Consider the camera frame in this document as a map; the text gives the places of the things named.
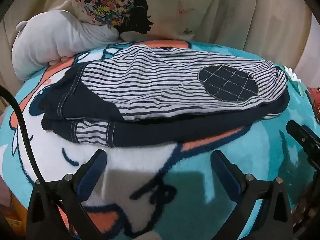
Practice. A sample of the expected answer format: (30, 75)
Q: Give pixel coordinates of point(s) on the orange box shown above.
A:
(12, 215)

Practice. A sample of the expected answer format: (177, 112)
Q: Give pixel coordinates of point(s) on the beige curtain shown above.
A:
(250, 10)

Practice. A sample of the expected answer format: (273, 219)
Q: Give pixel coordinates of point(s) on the striped navy pants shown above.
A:
(150, 80)

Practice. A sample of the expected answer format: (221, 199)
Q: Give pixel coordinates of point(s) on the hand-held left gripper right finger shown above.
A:
(225, 173)

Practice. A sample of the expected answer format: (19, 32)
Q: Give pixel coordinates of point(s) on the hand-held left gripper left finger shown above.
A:
(93, 173)

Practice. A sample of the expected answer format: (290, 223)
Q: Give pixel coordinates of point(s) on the red cloth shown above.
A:
(314, 102)

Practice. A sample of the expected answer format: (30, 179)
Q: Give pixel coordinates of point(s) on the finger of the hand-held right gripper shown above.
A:
(306, 140)

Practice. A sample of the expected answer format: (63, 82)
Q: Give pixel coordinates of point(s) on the cream floral print pillow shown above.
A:
(170, 5)

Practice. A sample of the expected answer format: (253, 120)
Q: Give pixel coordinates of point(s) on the grey plush toy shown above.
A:
(62, 35)

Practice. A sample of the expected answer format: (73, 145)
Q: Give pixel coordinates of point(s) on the teal printed cartoon blanket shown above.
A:
(250, 142)

